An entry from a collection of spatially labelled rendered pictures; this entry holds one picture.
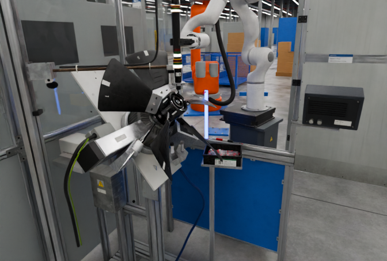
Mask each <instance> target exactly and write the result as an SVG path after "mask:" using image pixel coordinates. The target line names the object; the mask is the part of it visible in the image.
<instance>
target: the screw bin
mask: <svg viewBox="0 0 387 261"><path fill-rule="evenodd" d="M210 145H211V146H212V147H213V148H214V149H215V150H218V149H221V150H232V151H238V152H239V153H240V154H239V155H238V156H221V157H222V159H223V162H222V161H220V159H219V158H218V156H217V155H211V154H208V151H209V150H210V149H212V148H210V147H209V146H208V145H206V147H205V149H204V152H203V164H208V165H223V166H230V167H241V159H242V145H230V144H218V143H211V144H210Z"/></svg>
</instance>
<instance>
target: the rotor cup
mask: <svg viewBox="0 0 387 261"><path fill-rule="evenodd" d="M165 99H167V100H166V101H165V102H164V103H163V101H164V100H165ZM176 100H178V101H179V102H180V103H179V104H178V103H177V102H176ZM187 109H188V106H187V102H186V101H185V99H184V98H183V96H182V95H180V94H179V93H177V92H174V91H171V92H169V93H168V94H167V95H166V96H165V97H164V98H163V99H162V100H161V103H160V106H159V108H158V111H157V113H156V114H152V113H150V114H151V117H152V118H153V120H154V121H155V122H156V123H157V124H158V125H159V126H161V127H163V126H164V122H165V121H166V115H167V111H168V112H169V118H170V120H169V122H170V125H169V127H170V128H171V127H172V126H173V125H174V124H175V120H176V119H178V118H179V117H180V116H181V115H182V114H184V113H185V112H186V111H187ZM175 111H177V112H176V113H175V114H174V115H172V113H174V112H175Z"/></svg>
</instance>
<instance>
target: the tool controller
mask: <svg viewBox="0 0 387 261"><path fill-rule="evenodd" d="M364 99H365V95H364V91H363V88H356V87H346V86H326V85H307V86H306V90H305V96H304V103H303V115H302V124H308V125H314V126H323V127H332V128H342V129H348V130H357V129H358V126H359V121H360V118H361V113H362V108H363V103H364Z"/></svg>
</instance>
